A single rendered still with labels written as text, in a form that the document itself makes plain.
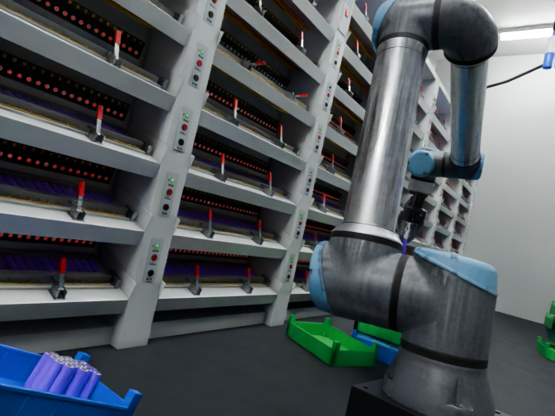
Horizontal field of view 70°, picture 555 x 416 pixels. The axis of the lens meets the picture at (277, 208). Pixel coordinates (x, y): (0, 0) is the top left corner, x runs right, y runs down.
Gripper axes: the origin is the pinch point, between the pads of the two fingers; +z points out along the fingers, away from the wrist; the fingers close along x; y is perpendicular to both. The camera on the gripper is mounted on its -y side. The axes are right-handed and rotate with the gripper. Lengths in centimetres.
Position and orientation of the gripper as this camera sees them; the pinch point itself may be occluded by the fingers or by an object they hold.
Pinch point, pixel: (405, 238)
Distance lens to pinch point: 166.7
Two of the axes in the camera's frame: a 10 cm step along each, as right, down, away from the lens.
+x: 9.7, 2.1, -1.1
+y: -1.5, 2.0, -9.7
